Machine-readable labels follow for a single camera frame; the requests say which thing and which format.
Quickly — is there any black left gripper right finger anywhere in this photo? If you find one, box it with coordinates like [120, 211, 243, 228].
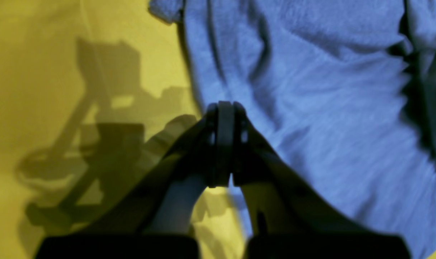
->
[218, 101, 410, 259]

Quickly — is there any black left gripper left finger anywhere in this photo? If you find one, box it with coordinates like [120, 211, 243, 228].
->
[36, 103, 218, 259]

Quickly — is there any grey t-shirt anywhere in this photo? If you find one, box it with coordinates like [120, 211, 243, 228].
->
[149, 0, 436, 259]

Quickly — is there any yellow table cloth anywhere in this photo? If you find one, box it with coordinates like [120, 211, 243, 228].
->
[0, 0, 436, 259]

